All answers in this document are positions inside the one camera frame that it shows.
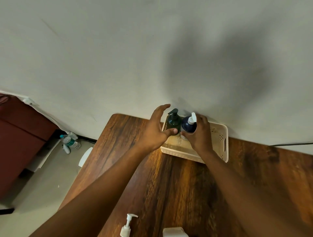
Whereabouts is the person's left hand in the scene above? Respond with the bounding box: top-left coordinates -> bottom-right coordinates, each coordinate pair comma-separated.
137,104 -> 178,153

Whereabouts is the person's right hand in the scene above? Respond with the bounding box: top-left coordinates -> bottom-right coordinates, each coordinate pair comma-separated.
180,113 -> 214,157

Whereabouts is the dark blue pump bottle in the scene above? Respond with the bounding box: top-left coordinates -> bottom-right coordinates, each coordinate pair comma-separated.
181,112 -> 197,134

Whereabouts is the person's left forearm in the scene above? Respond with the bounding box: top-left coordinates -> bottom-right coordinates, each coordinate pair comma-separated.
29,144 -> 162,237

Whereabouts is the person's right forearm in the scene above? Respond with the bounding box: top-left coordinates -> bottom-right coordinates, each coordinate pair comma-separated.
197,149 -> 313,237

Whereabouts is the dark green pump bottle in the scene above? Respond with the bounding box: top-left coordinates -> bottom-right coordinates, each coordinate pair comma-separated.
165,108 -> 182,133

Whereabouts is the white plastic basket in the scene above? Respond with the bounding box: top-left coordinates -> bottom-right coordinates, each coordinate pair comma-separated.
160,120 -> 229,163

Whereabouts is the white rounded seat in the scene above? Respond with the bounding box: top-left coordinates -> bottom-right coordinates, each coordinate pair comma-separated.
78,147 -> 94,168

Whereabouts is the white container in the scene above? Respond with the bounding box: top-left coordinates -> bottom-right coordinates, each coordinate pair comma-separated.
163,227 -> 189,237

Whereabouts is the clear plastic water bottle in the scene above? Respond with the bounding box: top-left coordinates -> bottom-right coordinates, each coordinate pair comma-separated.
60,134 -> 81,150

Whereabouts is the white pump bottle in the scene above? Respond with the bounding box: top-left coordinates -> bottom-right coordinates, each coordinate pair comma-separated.
119,214 -> 139,237

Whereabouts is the white floor board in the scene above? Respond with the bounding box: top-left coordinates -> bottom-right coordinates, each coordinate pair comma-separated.
26,139 -> 61,173

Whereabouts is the dark red cabinet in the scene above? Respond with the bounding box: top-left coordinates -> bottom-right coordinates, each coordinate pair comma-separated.
0,94 -> 60,199

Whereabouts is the black cable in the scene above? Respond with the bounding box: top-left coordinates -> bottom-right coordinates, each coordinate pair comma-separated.
269,142 -> 313,147

